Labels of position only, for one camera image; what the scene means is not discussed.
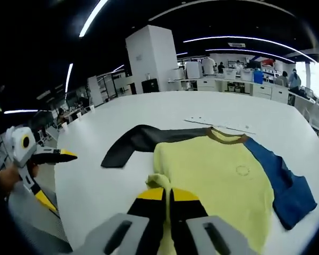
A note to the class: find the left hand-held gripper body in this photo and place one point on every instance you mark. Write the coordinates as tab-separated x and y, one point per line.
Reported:
18	148

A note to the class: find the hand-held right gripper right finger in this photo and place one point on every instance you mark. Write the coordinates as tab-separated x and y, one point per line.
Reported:
202	236

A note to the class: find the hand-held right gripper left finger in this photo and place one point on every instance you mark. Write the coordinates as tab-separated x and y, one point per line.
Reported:
114	236

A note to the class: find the yellow blue grey garment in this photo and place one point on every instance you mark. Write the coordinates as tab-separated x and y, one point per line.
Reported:
215	170

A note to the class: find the white template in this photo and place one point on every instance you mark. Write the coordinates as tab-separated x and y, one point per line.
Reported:
223	123

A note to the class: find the person's left hand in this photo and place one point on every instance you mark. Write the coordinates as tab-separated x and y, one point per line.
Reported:
8	180

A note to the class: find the grey mesh office chair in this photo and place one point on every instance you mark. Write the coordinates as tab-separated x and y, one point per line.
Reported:
37	228

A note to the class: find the short ceiling light strip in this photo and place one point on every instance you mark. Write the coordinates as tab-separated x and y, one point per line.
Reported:
68	78

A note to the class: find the glass front cabinet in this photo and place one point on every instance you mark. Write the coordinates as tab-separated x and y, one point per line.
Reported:
101	90

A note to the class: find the black low cabinet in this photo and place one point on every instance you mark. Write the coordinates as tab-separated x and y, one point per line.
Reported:
149	86

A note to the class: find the white square pillar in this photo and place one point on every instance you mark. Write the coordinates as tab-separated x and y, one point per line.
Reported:
149	55

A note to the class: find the long ceiling light strip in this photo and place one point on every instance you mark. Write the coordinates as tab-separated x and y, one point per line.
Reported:
91	18

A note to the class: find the white counter with drawers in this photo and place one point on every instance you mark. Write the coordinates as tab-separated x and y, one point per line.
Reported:
263	91

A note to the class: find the white box appliance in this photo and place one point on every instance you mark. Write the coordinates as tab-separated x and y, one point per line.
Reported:
193	70

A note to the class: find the white storage bin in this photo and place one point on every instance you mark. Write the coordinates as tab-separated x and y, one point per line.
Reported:
230	74
246	75

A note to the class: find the blue storage bin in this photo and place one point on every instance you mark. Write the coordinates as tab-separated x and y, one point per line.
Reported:
258	77

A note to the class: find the dark clothes pile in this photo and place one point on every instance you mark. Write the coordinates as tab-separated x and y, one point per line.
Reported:
300	91

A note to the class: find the curved ceiling light strip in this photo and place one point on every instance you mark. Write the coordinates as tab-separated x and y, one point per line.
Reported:
242	39
242	51

